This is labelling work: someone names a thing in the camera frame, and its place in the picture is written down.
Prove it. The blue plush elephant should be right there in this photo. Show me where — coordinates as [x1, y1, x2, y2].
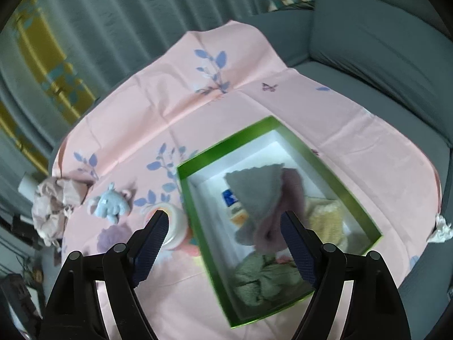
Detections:
[87, 183, 133, 225]

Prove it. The grey and mauve towel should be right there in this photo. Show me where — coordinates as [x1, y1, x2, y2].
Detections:
[224, 164, 308, 254]

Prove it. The yellow fluffy towel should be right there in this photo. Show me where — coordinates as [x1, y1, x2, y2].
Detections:
[305, 197, 348, 251]

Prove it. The crumpled beige paper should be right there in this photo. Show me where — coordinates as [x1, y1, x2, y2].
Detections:
[31, 177, 88, 247]

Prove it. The green fluffy towel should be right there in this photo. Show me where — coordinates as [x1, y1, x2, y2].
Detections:
[231, 252, 305, 308]

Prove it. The pink yogurt bottle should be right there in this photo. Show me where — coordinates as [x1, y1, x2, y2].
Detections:
[140, 203, 200, 260]

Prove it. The blue orange snack pack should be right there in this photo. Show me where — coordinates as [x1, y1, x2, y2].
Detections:
[222, 190, 249, 227]

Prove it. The green cardboard box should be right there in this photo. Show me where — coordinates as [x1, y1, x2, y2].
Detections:
[177, 117, 382, 328]

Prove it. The teal sofa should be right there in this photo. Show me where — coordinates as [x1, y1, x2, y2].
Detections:
[243, 0, 453, 326]

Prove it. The pink floral cloth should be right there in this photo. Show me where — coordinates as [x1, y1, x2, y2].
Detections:
[52, 22, 443, 339]

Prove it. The teal curtain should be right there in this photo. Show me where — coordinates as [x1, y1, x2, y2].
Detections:
[1, 0, 271, 215]

